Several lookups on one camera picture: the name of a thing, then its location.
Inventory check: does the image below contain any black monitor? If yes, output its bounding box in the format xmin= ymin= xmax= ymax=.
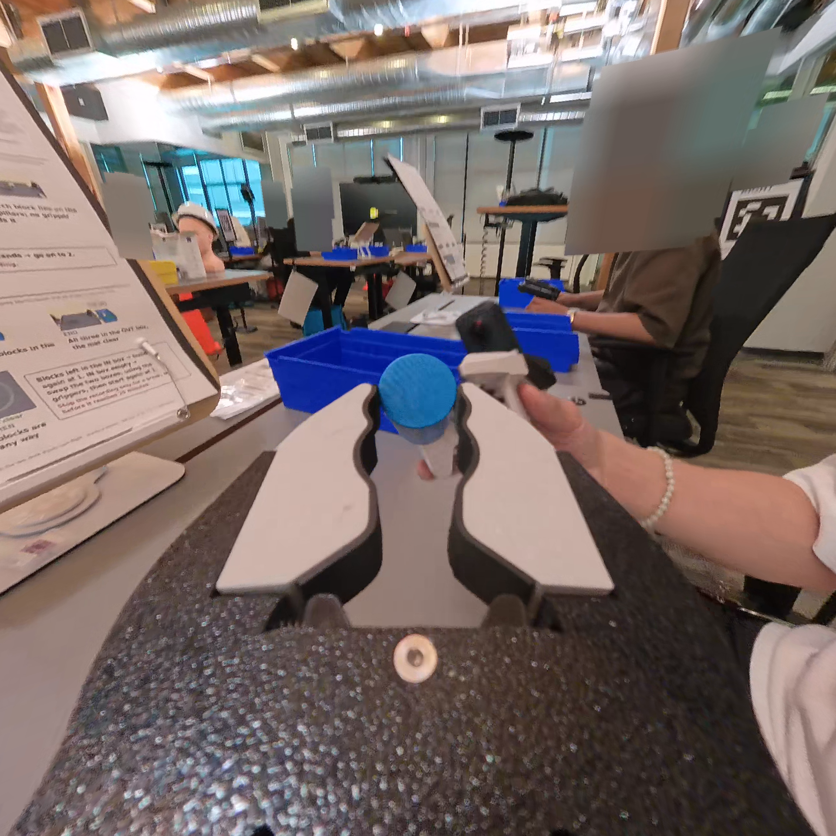
xmin=339 ymin=182 xmax=419 ymax=240

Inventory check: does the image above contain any wood-edged desk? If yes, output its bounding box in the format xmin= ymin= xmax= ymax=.
xmin=283 ymin=251 xmax=433 ymax=322
xmin=166 ymin=270 xmax=273 ymax=368

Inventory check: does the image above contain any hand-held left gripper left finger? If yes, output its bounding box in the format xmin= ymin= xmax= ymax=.
xmin=216 ymin=383 xmax=384 ymax=599

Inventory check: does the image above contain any clear plastic sheet sleeve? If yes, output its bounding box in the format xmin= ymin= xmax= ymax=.
xmin=209 ymin=358 xmax=282 ymax=420

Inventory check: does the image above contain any orange traffic cone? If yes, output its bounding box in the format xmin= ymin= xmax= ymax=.
xmin=179 ymin=310 xmax=222 ymax=357

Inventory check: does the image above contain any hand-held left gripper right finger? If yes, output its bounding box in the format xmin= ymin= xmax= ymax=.
xmin=447 ymin=382 xmax=615 ymax=598

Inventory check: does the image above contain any white hanging card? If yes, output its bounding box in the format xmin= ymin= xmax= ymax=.
xmin=383 ymin=270 xmax=418 ymax=312
xmin=278 ymin=270 xmax=320 ymax=326

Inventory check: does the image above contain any silver ventilation duct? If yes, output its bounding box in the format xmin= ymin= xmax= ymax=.
xmin=157 ymin=49 xmax=590 ymax=133
xmin=98 ymin=0 xmax=329 ymax=54

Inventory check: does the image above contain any printed marker sign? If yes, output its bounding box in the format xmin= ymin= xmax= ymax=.
xmin=718 ymin=179 xmax=812 ymax=260

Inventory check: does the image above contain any person's white shirt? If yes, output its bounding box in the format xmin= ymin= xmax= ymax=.
xmin=751 ymin=454 xmax=836 ymax=836

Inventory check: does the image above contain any white pearl bracelet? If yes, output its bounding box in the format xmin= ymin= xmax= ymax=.
xmin=639 ymin=446 xmax=675 ymax=533

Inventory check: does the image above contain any black mesh office chair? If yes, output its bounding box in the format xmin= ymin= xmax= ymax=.
xmin=588 ymin=214 xmax=836 ymax=459

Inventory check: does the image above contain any blue wooden cylinder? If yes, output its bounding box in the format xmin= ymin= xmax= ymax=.
xmin=378 ymin=353 xmax=458 ymax=445

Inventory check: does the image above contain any person's right forearm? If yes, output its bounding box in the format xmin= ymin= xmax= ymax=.
xmin=591 ymin=425 xmax=836 ymax=592

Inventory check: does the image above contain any mannequin head white helmet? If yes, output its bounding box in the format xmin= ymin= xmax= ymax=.
xmin=172 ymin=200 xmax=227 ymax=273

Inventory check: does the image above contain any black floor lamp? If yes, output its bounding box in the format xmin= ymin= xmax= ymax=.
xmin=494 ymin=128 xmax=534 ymax=198

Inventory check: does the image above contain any instruction sheet board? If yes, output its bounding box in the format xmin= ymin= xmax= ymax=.
xmin=384 ymin=154 xmax=470 ymax=292
xmin=0 ymin=62 xmax=221 ymax=512

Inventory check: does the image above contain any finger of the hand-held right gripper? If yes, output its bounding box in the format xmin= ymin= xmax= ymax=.
xmin=458 ymin=349 xmax=531 ymax=420
xmin=418 ymin=425 xmax=459 ymax=481

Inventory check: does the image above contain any person's right hand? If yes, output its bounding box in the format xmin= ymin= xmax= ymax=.
xmin=516 ymin=382 xmax=610 ymax=487

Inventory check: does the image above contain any blue plastic bin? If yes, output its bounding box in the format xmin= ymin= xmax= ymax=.
xmin=498 ymin=277 xmax=564 ymax=309
xmin=264 ymin=327 xmax=469 ymax=433
xmin=503 ymin=312 xmax=581 ymax=374

